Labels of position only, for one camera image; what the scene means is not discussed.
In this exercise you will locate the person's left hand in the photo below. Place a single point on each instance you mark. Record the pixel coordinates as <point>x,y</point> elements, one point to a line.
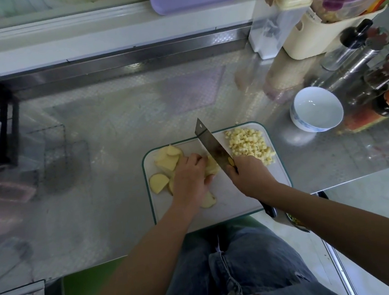
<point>188,185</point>

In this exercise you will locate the person's right hand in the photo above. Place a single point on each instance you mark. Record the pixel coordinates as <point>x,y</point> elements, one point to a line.
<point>254,177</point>

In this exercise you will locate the pile of yellow potato slices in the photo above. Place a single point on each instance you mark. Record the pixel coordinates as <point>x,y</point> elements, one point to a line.
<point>165,164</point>

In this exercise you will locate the pile of diced potato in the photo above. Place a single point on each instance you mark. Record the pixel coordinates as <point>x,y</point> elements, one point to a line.
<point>250,143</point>

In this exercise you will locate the steel cleaver knife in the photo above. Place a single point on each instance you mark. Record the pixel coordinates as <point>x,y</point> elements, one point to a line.
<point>211,143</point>

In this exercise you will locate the white bowl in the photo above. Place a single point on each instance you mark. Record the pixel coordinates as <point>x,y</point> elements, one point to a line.
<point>316,109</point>

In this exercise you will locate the person's right forearm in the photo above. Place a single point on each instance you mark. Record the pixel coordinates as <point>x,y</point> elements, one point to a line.
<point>359,239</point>

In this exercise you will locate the person's left forearm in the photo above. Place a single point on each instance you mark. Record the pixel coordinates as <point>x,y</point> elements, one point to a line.
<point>132,275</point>

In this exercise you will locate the metal bowl with scraps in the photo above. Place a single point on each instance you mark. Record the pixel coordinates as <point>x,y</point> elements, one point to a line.
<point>295,222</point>

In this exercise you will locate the person's blue jeans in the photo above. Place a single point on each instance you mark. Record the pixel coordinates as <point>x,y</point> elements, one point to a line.
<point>217,283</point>

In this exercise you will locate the white cutting board green rim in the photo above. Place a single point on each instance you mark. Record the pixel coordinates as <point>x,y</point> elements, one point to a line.
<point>229,205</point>

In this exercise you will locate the green mat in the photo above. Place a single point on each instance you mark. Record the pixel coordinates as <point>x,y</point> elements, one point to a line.
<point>92,294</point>

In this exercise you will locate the cream plastic canister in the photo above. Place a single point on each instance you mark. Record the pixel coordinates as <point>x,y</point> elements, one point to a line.
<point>315,39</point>

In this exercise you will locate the clear container cream lid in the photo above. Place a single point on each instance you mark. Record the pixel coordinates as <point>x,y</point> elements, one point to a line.
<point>277,21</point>

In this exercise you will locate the glass bottle black cap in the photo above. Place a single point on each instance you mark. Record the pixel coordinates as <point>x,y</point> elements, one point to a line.
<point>350,42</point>

